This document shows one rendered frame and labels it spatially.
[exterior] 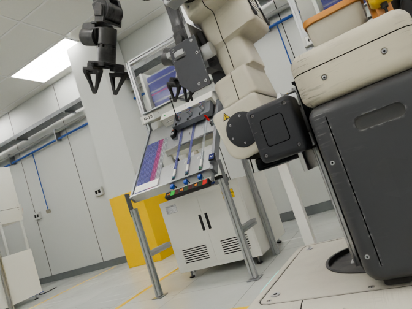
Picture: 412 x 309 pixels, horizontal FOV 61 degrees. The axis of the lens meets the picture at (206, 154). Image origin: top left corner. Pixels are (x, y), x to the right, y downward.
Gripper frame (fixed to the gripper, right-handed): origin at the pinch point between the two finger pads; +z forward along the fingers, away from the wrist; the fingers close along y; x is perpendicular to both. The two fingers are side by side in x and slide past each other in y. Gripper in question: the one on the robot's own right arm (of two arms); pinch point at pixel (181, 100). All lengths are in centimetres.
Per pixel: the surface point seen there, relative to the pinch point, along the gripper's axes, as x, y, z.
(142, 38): -238, -258, -74
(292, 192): 32, -78, 52
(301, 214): 39, -77, 64
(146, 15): -221, -244, -100
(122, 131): -215, -199, 47
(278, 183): -29, -255, 90
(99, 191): -291, -235, 147
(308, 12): 15, -136, -66
